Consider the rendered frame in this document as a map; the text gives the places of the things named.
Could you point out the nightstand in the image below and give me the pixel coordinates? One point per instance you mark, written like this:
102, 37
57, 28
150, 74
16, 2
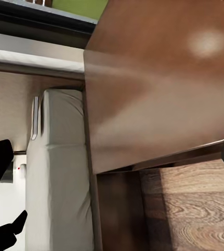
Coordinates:
154, 76

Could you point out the bed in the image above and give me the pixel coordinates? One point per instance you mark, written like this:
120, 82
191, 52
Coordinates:
69, 208

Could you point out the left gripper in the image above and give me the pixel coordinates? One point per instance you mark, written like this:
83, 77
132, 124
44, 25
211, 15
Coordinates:
10, 230

